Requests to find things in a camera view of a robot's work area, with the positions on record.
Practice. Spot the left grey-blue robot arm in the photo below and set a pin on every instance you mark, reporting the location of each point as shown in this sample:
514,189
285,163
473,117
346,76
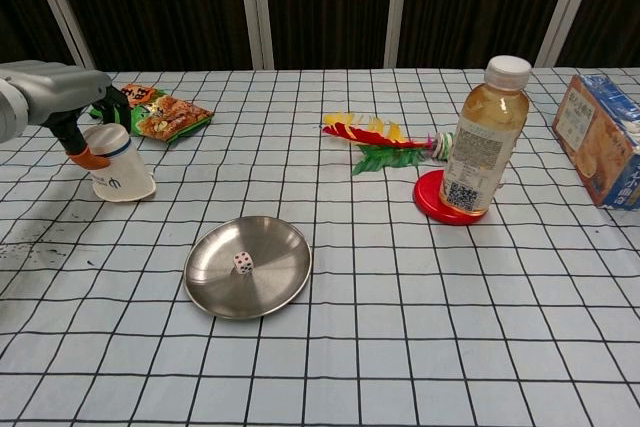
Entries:
10,112

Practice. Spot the white metal frame post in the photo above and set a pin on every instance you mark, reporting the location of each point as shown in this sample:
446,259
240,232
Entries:
567,2
397,7
60,12
255,12

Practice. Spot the colourful feather shuttlecock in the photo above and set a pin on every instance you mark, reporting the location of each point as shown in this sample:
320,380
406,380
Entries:
385,139

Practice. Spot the blue biscuit box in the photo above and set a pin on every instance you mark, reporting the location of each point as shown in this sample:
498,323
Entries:
595,142

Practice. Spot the red round coaster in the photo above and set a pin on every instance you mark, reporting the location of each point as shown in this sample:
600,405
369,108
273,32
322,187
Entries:
425,197

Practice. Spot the white paper cup blue band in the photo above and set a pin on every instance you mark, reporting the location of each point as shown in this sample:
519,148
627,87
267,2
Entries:
120,172

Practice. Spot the checkered tablecloth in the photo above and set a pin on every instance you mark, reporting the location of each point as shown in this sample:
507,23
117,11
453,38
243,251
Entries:
400,322

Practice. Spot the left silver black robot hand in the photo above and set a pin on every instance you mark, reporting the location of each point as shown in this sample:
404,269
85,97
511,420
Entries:
60,89

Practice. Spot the round metal plate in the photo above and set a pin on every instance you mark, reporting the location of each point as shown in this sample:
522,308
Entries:
280,267

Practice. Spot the white die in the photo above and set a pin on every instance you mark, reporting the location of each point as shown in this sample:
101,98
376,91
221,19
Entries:
243,263

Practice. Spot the tea bottle white cap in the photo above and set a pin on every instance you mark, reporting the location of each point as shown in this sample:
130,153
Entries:
482,147

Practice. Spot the green snack bag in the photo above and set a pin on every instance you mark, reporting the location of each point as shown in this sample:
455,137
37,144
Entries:
170,117

